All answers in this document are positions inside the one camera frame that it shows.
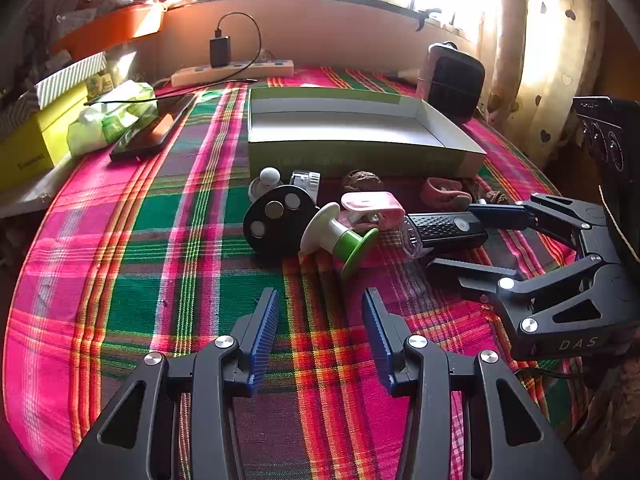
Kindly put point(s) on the white and green spool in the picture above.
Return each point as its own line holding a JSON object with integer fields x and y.
{"x": 340, "y": 237}

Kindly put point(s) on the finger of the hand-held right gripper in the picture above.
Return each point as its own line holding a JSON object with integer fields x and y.
{"x": 500, "y": 215}
{"x": 470, "y": 272}

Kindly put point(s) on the black rectangular light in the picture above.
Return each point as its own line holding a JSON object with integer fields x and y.
{"x": 440, "y": 225}

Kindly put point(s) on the white flat board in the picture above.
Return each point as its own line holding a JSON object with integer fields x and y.
{"x": 30, "y": 190}

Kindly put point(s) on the orange plastic tray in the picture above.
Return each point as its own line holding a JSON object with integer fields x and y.
{"x": 110, "y": 30}

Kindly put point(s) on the pink plastic clip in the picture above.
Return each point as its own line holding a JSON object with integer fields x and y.
{"x": 370, "y": 202}

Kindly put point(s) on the black window latch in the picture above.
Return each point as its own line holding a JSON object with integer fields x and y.
{"x": 424, "y": 16}

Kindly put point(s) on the beige power strip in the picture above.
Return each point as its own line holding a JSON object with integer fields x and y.
{"x": 200, "y": 74}

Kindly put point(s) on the black disc with metal dots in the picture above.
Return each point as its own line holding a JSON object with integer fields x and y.
{"x": 280, "y": 240}

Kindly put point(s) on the green wet wipes pack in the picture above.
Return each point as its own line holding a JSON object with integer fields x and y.
{"x": 95, "y": 130}

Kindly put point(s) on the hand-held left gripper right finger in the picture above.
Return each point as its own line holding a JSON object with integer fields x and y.
{"x": 377, "y": 340}

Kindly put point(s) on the heart print curtain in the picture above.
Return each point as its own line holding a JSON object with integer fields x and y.
{"x": 550, "y": 60}

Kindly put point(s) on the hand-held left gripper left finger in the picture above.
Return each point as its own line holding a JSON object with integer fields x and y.
{"x": 267, "y": 340}

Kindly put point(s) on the striped gift box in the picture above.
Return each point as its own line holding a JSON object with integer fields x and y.
{"x": 70, "y": 77}

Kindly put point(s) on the black charger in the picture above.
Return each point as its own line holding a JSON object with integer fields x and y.
{"x": 220, "y": 52}

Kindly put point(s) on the small green printed packet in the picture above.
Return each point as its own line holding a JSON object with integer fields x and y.
{"x": 100, "y": 86}

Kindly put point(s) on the yellow cardboard box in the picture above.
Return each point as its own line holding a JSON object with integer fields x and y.
{"x": 30, "y": 145}

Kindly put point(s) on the black smartphone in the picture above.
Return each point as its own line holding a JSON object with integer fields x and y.
{"x": 150, "y": 130}

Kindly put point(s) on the brown walnut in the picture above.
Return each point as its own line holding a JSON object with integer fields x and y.
{"x": 492, "y": 195}
{"x": 362, "y": 180}

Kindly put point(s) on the grey and green cardboard box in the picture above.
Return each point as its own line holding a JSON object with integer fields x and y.
{"x": 350, "y": 125}

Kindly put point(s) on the white ribbed cap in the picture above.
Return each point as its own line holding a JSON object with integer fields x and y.
{"x": 306, "y": 181}

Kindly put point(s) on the black and white speaker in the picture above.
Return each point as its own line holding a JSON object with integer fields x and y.
{"x": 455, "y": 90}

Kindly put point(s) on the white ball-head knob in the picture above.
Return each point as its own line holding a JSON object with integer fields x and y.
{"x": 270, "y": 176}

